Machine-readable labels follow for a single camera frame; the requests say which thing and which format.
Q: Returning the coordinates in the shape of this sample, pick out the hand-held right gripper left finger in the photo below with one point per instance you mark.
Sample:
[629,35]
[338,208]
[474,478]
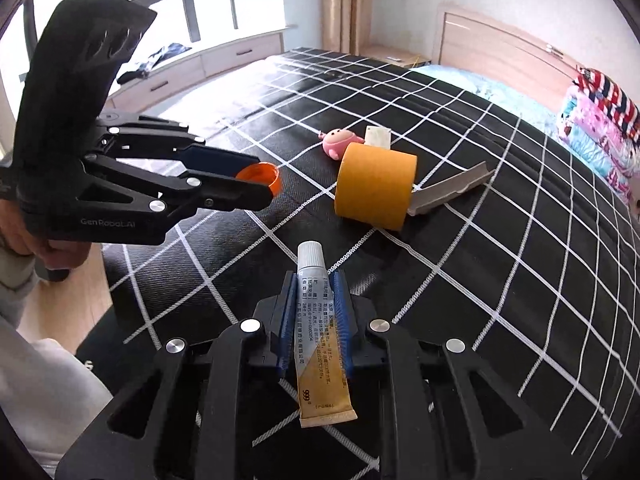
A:
[286,320]

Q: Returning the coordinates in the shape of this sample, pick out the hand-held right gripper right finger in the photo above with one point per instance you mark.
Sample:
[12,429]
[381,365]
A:
[345,320]

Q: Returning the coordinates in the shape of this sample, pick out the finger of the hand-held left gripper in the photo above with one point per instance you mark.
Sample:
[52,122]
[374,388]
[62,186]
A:
[220,161]
[220,192]

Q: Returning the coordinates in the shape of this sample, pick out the white yellow ointment tube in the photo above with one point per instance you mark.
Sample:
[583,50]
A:
[320,350]

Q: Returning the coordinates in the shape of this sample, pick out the orange bottle cap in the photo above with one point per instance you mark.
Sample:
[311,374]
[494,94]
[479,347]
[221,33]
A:
[265,174]

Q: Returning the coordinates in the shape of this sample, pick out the person's left forearm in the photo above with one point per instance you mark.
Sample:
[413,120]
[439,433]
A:
[15,275]

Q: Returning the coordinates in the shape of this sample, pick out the person's left hand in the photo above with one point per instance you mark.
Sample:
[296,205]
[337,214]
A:
[50,255]

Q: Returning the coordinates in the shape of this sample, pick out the dark clothing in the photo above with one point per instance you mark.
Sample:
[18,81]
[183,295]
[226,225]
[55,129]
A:
[160,55]

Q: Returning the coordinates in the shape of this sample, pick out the window bench with drawers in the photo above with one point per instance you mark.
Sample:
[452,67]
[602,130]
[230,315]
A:
[225,55]

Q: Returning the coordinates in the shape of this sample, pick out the pink toy figure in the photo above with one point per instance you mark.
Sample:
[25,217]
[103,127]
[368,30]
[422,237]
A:
[335,144]

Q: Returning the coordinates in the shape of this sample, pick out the yellow tape roll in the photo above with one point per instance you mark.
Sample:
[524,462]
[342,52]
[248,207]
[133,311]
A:
[375,185]

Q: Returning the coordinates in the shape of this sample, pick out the black white checked cloth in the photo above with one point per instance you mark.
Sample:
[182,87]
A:
[500,285]

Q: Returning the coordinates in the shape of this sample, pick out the white paper scrap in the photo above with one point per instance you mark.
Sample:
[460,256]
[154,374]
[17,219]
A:
[377,136]

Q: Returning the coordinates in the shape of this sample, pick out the grey plastic strip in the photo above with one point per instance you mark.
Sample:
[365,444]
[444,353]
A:
[450,191]

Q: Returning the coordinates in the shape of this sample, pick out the beige curtain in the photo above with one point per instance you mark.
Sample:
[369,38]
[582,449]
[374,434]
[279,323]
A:
[345,5]

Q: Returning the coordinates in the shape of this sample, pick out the light wooden nightstand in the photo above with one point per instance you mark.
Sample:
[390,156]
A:
[390,52]

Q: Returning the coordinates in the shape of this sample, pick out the person's white garment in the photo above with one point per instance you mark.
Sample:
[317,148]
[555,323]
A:
[50,400]

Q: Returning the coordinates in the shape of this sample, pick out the blue folded quilt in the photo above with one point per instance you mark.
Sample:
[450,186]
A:
[590,152]

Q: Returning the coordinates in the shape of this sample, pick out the light wooden headboard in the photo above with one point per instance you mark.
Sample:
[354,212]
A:
[500,45]

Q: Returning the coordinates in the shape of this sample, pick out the pink printed folded quilt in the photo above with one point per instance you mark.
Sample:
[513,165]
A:
[600,120]

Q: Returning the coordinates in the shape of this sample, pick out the striped folded quilt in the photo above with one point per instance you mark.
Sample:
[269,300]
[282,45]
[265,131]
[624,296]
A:
[615,95]

